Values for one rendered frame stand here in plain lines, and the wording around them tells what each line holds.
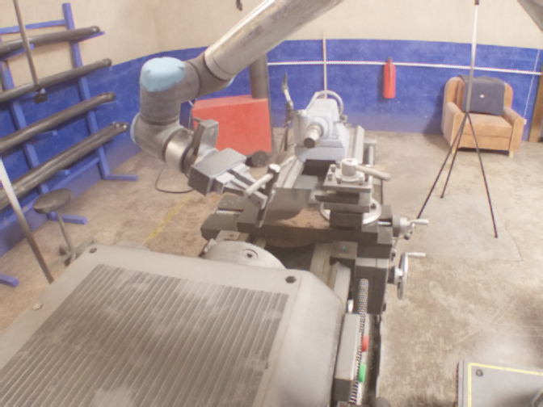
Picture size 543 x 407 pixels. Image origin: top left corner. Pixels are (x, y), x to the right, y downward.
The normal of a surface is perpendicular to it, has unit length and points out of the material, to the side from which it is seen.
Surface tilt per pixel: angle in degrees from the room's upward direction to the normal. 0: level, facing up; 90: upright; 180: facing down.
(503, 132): 90
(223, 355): 0
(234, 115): 90
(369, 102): 90
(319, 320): 45
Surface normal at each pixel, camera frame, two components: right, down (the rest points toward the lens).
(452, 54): -0.25, 0.49
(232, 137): 0.09, 0.48
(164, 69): 0.18, -0.69
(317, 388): 0.63, -0.57
